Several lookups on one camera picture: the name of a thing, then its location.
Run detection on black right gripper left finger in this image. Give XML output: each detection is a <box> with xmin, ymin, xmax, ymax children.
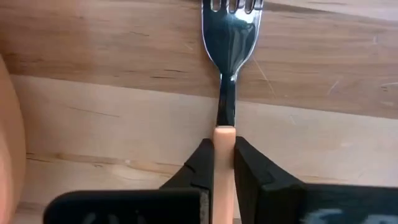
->
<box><xmin>43</xmin><ymin>138</ymin><xmax>215</xmax><ymax>224</ymax></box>

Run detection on orange round plate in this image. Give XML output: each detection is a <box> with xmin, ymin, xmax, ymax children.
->
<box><xmin>0</xmin><ymin>54</ymin><xmax>27</xmax><ymax>224</ymax></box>

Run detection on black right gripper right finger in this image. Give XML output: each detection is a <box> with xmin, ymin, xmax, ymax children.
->
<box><xmin>233</xmin><ymin>136</ymin><xmax>398</xmax><ymax>224</ymax></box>

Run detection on fork with peach handle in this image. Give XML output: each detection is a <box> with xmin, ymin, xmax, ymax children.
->
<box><xmin>201</xmin><ymin>0</ymin><xmax>264</xmax><ymax>224</ymax></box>

